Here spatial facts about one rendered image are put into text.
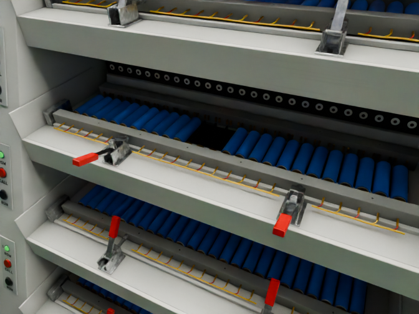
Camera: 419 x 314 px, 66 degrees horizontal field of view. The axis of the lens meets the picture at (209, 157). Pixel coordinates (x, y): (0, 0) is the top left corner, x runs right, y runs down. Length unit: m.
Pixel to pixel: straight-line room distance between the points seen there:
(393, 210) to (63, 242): 0.53
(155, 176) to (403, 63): 0.32
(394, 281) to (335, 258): 0.06
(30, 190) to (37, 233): 0.09
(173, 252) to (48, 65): 0.38
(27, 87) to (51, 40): 0.10
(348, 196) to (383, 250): 0.07
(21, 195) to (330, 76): 0.53
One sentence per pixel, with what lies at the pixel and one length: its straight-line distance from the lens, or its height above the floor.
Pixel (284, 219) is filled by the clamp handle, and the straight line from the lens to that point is 0.35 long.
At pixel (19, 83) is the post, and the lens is 0.60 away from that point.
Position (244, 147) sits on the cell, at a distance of 0.47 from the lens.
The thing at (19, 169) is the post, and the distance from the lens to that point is 0.65.
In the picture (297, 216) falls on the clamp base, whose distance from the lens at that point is 0.39.
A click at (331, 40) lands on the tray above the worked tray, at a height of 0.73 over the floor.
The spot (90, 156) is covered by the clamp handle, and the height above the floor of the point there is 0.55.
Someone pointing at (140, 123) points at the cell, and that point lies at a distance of 0.55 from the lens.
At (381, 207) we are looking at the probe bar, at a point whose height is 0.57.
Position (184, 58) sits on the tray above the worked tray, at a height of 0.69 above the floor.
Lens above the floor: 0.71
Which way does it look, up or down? 18 degrees down
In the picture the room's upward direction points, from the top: 8 degrees clockwise
